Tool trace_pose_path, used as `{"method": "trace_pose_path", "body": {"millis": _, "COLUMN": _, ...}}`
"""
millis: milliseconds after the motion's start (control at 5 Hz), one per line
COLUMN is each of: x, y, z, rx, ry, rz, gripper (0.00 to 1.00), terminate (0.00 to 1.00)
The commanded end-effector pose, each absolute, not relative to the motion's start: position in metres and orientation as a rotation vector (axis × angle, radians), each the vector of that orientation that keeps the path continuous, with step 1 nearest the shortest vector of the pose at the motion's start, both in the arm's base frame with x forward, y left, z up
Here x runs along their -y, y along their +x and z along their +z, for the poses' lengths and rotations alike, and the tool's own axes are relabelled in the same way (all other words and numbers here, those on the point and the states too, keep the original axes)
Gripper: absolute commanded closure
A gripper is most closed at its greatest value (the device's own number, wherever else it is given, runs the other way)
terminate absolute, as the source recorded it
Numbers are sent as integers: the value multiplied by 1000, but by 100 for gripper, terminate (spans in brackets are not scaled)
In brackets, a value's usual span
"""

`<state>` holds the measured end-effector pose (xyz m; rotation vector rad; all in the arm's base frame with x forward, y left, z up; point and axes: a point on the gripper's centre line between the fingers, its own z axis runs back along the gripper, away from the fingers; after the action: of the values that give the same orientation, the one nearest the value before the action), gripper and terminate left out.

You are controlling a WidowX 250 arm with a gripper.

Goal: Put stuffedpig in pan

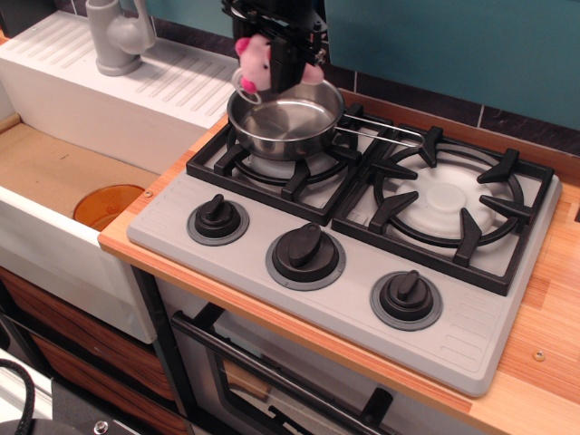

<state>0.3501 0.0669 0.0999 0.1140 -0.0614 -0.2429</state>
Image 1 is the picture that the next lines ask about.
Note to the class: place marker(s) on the black burner grate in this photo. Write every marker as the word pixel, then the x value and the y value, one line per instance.
pixel 312 189
pixel 474 215

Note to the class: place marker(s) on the orange plastic bowl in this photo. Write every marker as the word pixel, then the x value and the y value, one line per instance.
pixel 99 208

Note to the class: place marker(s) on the toy oven door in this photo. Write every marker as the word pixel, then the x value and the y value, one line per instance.
pixel 260 407

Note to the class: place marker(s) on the grey toy stove top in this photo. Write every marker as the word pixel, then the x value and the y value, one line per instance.
pixel 462 349

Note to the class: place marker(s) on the black middle stove knob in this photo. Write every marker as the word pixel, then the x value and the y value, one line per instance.
pixel 305 259

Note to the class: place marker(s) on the black oven door handle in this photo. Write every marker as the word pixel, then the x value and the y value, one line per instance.
pixel 313 401

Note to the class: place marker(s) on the stainless steel pan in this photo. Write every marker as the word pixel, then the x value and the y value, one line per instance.
pixel 298 123

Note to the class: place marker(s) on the black stove knob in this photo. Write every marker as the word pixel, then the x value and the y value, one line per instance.
pixel 406 301
pixel 217 222
pixel 305 259

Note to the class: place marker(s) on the wooden drawer front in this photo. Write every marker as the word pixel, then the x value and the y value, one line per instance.
pixel 84 350

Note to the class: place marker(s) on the black left stove knob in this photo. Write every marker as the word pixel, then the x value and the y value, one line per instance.
pixel 217 222

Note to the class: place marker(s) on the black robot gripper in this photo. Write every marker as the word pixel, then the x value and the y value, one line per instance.
pixel 296 27

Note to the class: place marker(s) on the black left burner grate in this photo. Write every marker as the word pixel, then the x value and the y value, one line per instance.
pixel 312 189

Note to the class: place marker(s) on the black right burner grate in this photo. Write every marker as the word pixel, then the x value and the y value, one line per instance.
pixel 474 215

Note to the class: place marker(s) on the pink stuffed pig toy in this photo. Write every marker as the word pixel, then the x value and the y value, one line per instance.
pixel 258 72

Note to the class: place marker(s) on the grey toy faucet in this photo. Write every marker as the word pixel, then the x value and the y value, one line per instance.
pixel 119 41

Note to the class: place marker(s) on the black right stove knob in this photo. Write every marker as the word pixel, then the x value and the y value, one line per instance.
pixel 406 301

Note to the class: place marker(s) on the white toy sink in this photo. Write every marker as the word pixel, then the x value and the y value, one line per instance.
pixel 67 130

